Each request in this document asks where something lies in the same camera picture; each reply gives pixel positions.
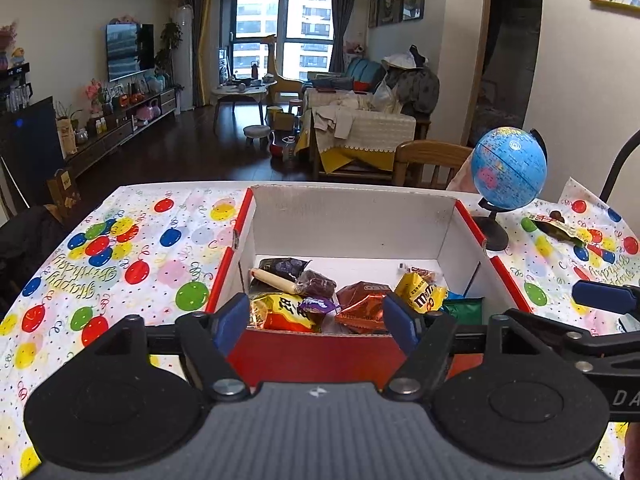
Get wooden chair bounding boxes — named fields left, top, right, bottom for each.
left=392, top=141, right=473, bottom=191

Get dark television cabinet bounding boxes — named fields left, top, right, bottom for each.
left=65, top=87, right=178, bottom=176

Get grey desk lamp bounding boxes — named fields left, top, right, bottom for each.
left=599, top=130, right=640, bottom=202

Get small purple candy packet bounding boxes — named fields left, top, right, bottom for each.
left=299, top=296, right=336, bottom=315

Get round coffee table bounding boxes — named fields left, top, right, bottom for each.
left=212, top=82, right=268, bottom=131

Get black water dispenser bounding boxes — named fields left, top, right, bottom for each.
left=0, top=65, right=63, bottom=201

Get gold red foil snack packet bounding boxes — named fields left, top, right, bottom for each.
left=250, top=292, right=321, bottom=333

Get white tower air conditioner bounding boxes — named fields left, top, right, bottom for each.
left=172, top=5, right=193, bottom=111

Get dark snack wrapper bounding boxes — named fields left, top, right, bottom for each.
left=522, top=212, right=587, bottom=248

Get brown paper bag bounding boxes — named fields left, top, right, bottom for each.
left=47, top=167, right=81, bottom=211

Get beige sausage stick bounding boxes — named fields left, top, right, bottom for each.
left=251, top=268, right=301, bottom=295

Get flat screen television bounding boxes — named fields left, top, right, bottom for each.
left=106, top=23, right=155, bottom=82

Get brown jelly snack packet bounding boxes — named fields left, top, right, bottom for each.
left=296, top=270, right=338, bottom=298

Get balloon print tablecloth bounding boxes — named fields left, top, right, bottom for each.
left=0, top=177, right=640, bottom=480

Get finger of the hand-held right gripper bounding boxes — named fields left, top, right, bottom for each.
left=572, top=280, right=640, bottom=311
left=505, top=309, right=640, bottom=361

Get dark purple snack packet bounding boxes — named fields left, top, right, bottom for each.
left=255, top=257, right=312, bottom=286

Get red cardboard box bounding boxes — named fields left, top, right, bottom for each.
left=205, top=185, right=533, bottom=401

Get small round stool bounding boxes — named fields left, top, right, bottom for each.
left=244, top=125, right=271, bottom=152

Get dried flower vase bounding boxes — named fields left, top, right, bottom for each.
left=0, top=22, right=26, bottom=71

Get large window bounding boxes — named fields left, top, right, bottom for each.
left=220, top=0, right=333, bottom=81

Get blue desk globe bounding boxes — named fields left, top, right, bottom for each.
left=470, top=127, right=548, bottom=252

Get green potted plant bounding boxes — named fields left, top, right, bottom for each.
left=159, top=20, right=183, bottom=73

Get orange brown foil packet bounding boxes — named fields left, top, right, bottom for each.
left=334, top=282, right=393, bottom=335

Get green snack packet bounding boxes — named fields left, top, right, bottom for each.
left=442, top=297, right=485, bottom=336

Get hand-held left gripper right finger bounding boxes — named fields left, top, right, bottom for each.
left=382, top=292, right=538, bottom=402

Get yellow candy packet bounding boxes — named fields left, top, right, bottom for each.
left=394, top=272, right=448, bottom=315

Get black jacket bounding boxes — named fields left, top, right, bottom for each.
left=0, top=205, right=66, bottom=311

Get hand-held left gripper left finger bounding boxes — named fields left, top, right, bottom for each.
left=100, top=292, right=251, bottom=402

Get cluttered sofa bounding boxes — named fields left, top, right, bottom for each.
left=300, top=57, right=441, bottom=176

